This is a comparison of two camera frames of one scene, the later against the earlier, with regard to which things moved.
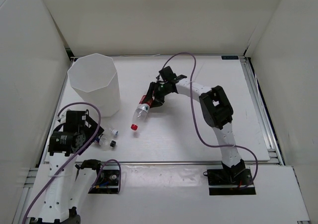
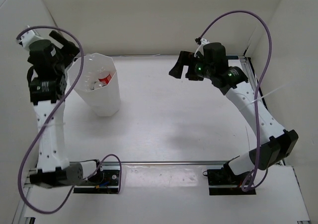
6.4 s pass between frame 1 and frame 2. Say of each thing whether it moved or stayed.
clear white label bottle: moved
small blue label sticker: stayed
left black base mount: stayed
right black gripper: moved
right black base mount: stayed
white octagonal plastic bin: stayed
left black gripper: moved
